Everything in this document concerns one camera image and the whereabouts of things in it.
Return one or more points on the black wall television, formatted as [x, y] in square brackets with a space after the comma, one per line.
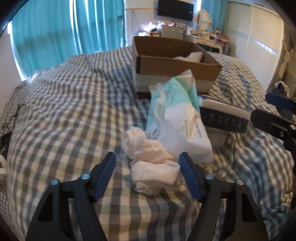
[176, 9]

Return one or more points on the teal white wipes pack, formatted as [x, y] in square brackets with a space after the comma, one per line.
[174, 119]

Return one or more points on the white dressing table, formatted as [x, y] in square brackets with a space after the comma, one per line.
[223, 48]

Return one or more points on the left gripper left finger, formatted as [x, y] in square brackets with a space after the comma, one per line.
[51, 219]

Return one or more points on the white cloth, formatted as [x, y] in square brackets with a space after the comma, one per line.
[152, 168]
[195, 57]

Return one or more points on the teal curtain left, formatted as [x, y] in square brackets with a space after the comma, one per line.
[47, 33]

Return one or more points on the small grey fridge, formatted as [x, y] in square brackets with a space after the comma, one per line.
[172, 32]

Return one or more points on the white louvered wardrobe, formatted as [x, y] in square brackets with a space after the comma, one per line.
[256, 34]

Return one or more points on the brown cardboard box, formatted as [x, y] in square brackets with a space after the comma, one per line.
[153, 62]

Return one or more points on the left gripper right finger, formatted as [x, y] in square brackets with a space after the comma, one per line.
[242, 220]

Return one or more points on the teal curtain right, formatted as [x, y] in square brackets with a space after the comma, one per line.
[218, 10]

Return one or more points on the oval vanity mirror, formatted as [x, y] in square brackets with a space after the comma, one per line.
[202, 20]

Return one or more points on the white cloth in box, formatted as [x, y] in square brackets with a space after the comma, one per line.
[195, 57]

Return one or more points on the teal curtain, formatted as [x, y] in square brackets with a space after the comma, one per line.
[47, 33]
[218, 10]

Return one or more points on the black white tissue pack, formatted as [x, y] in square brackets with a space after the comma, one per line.
[222, 116]

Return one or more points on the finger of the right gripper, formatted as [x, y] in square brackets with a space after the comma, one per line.
[280, 101]
[272, 124]

